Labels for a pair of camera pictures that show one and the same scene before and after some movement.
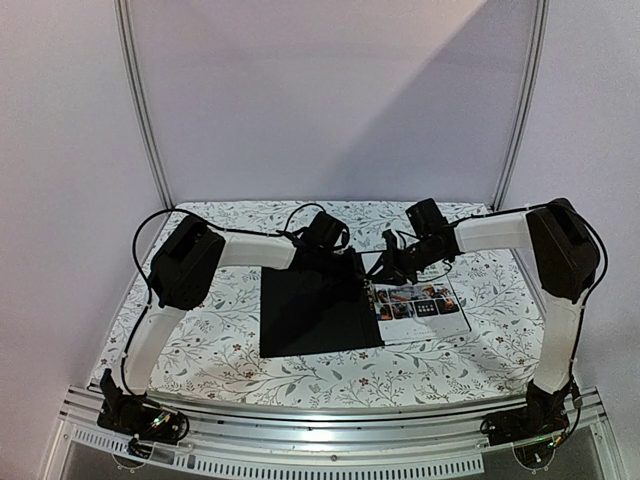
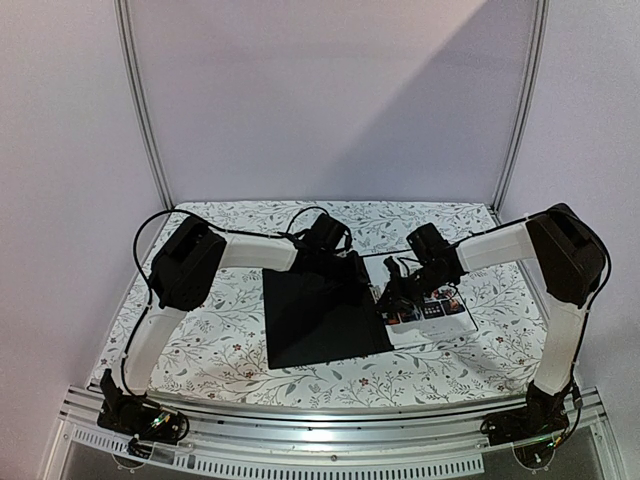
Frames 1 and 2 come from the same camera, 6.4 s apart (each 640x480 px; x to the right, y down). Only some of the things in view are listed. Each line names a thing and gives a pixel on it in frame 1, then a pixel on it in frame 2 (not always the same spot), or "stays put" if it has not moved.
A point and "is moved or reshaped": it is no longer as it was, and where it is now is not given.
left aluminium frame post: (141, 101) stays put
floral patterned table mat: (214, 351) stays put
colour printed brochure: (424, 309) is moved or reshaped
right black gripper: (400, 260) to (400, 288)
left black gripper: (351, 276) stays put
